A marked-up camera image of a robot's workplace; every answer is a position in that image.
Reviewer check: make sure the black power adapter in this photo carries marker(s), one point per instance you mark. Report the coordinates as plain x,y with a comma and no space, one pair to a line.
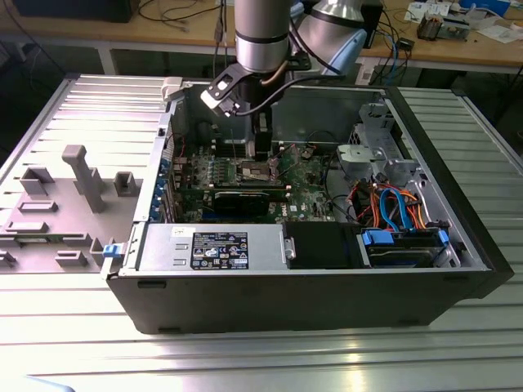
406,44

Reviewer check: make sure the grey parts rack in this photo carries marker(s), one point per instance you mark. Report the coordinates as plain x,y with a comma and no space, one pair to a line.
69,212

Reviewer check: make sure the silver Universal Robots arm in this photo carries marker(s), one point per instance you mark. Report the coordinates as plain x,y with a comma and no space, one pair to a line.
261,36

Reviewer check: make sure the grey electronic device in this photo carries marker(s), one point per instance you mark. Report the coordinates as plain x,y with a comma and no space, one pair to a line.
455,28

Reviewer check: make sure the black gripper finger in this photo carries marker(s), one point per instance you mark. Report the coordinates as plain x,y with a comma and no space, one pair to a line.
263,136

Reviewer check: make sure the black RAM slot bank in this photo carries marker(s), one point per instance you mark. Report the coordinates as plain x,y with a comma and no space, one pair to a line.
229,148

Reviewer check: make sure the hard disk in blue carrier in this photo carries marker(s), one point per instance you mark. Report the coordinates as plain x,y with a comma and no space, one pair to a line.
402,249

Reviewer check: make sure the black open PC case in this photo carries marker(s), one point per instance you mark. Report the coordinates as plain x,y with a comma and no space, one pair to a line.
286,302

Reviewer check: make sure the black box on desk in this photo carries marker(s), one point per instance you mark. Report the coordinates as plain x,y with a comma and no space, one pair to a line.
73,10

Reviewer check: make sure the black upright device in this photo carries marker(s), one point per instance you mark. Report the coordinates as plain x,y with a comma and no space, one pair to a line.
374,32

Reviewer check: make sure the grey metal drive cage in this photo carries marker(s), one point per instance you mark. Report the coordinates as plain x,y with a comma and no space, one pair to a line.
376,122

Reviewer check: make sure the black graphics card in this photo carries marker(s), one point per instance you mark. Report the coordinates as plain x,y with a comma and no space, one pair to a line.
241,204

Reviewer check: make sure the CPU socket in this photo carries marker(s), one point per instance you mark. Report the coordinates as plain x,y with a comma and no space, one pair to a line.
247,169

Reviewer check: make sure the copper heatsink cooler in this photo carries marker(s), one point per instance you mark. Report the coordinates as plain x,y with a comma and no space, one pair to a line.
429,26

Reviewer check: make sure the silver power supply unit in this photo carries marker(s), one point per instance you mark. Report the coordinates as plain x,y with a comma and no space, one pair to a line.
163,249

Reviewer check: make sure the green motherboard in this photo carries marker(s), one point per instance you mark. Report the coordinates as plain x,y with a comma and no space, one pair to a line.
306,192

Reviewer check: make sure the blue case latch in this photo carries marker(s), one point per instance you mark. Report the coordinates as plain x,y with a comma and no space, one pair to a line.
112,250

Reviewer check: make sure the silver CPU plate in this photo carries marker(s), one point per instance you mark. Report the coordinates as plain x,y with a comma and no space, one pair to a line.
262,157

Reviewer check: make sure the silver drive bracket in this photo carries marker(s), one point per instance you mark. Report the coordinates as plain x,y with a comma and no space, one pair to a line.
359,159

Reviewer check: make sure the wooden desk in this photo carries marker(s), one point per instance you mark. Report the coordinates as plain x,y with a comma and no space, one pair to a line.
184,32

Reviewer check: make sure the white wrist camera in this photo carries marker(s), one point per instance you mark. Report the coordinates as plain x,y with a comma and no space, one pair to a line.
214,96

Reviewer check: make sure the white paper sheets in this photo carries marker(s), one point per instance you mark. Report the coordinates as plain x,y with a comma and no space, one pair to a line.
500,32

